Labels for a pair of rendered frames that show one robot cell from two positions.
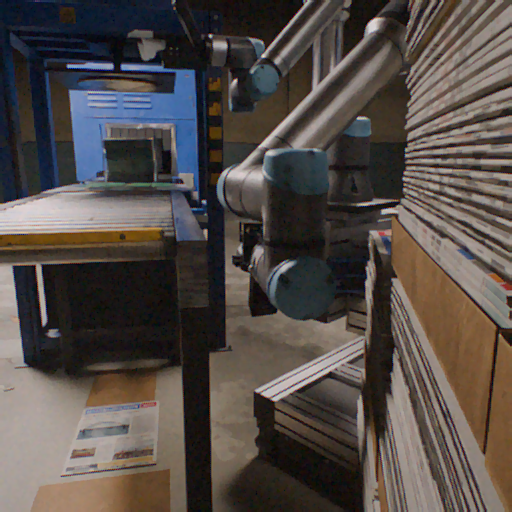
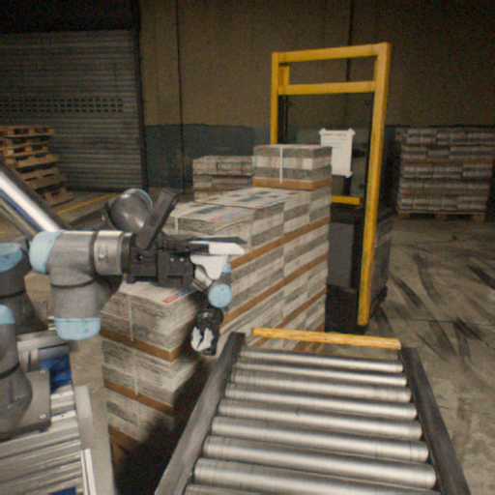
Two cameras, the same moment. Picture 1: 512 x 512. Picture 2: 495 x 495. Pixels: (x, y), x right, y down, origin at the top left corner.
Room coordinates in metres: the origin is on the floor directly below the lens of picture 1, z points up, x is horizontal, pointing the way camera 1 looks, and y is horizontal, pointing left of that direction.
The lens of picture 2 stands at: (1.90, 0.58, 1.44)
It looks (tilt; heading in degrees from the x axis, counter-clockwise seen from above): 16 degrees down; 201
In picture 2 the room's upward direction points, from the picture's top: straight up
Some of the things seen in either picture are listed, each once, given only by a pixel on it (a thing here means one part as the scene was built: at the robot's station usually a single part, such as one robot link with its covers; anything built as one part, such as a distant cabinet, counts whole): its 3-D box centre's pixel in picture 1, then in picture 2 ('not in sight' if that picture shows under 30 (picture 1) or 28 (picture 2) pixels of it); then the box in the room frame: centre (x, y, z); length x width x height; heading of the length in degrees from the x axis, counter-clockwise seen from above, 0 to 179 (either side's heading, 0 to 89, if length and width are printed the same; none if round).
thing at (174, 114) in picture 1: (150, 151); not in sight; (5.02, 1.12, 1.04); 1.51 x 1.30 x 2.07; 11
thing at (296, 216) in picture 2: not in sight; (266, 214); (-0.34, -0.17, 0.95); 0.38 x 0.29 x 0.23; 77
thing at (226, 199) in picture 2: not in sight; (241, 200); (-0.06, -0.20, 1.06); 0.37 x 0.29 x 0.01; 79
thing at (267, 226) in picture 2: not in sight; (236, 223); (-0.06, -0.23, 0.95); 0.38 x 0.29 x 0.23; 79
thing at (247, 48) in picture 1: (242, 54); (70, 254); (1.32, 0.03, 1.21); 0.11 x 0.08 x 0.09; 109
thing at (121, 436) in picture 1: (116, 433); not in sight; (1.38, 0.47, 0.00); 0.37 x 0.28 x 0.01; 11
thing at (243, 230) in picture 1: (266, 249); (209, 321); (0.68, -0.02, 0.79); 0.12 x 0.08 x 0.09; 11
